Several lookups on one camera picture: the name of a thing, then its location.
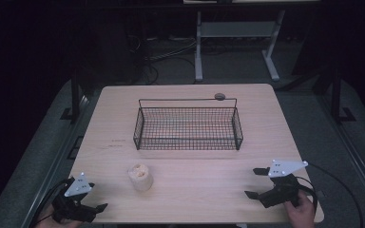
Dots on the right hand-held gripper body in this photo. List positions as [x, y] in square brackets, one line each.
[282, 190]

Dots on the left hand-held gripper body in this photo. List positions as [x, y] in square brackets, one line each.
[72, 204]

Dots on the person's left hand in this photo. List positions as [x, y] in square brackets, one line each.
[49, 220]

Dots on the person's right hand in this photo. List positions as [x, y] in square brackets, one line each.
[300, 212]

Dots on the beige cylindrical food piece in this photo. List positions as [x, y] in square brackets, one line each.
[140, 177]

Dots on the small grey round object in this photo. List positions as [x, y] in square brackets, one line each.
[219, 96]

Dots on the black metal stand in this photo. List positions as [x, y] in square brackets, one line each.
[75, 95]
[337, 95]

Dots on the aluminium rail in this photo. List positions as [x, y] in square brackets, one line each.
[353, 155]
[55, 161]

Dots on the white metal desk frame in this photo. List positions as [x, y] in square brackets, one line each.
[234, 30]

